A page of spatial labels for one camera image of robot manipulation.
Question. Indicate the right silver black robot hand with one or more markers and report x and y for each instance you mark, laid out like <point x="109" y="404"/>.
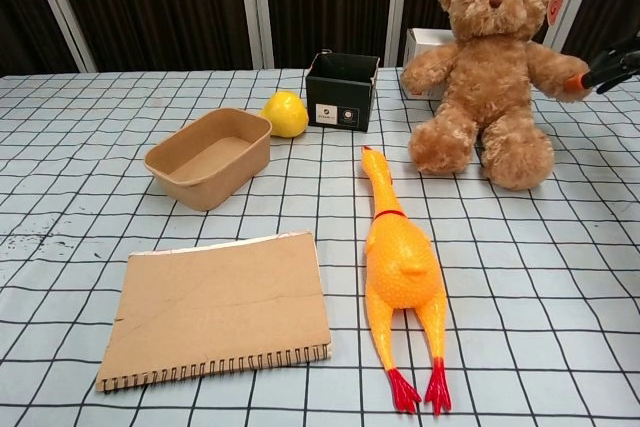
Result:
<point x="607" y="72"/>

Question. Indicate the brown spiral notebook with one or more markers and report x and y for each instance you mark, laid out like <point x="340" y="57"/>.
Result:
<point x="215" y="302"/>

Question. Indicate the yellow rubber chicken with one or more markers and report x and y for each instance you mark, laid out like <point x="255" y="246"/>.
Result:
<point x="400" y="272"/>

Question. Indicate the brown kraft paper tray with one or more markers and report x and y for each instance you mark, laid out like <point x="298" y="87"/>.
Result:
<point x="200" y="187"/>

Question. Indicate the yellow pear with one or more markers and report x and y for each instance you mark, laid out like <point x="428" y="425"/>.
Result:
<point x="285" y="114"/>

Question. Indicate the black folding partition screen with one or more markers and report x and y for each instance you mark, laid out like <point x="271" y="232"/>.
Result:
<point x="165" y="2"/>

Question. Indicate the small white cardboard box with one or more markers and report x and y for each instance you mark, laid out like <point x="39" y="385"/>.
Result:
<point x="425" y="42"/>

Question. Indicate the brown teddy bear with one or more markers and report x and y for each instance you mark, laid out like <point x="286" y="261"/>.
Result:
<point x="490" y="97"/>

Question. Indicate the blue checked tablecloth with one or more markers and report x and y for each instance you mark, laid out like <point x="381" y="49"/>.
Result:
<point x="200" y="187"/>

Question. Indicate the open black cardboard box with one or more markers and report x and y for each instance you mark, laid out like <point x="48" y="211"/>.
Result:
<point x="340" y="107"/>

